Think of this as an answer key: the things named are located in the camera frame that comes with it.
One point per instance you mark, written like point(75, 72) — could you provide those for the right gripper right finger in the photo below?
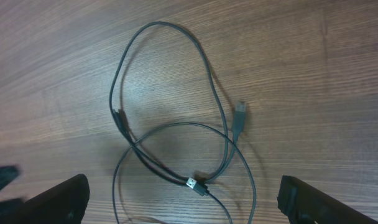
point(302, 203)

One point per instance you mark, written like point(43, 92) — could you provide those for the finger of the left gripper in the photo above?
point(7, 175)

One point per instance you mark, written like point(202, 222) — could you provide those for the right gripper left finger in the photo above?
point(64, 203)

